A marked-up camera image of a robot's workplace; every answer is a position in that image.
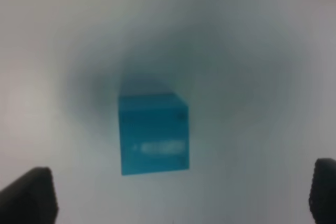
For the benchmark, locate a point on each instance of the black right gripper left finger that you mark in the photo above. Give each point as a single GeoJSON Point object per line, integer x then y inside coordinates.
{"type": "Point", "coordinates": [30, 199]}

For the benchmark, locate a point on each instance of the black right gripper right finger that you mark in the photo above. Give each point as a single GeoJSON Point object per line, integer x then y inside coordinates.
{"type": "Point", "coordinates": [322, 193]}

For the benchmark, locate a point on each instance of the blue cube block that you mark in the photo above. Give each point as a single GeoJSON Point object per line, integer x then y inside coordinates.
{"type": "Point", "coordinates": [154, 133]}

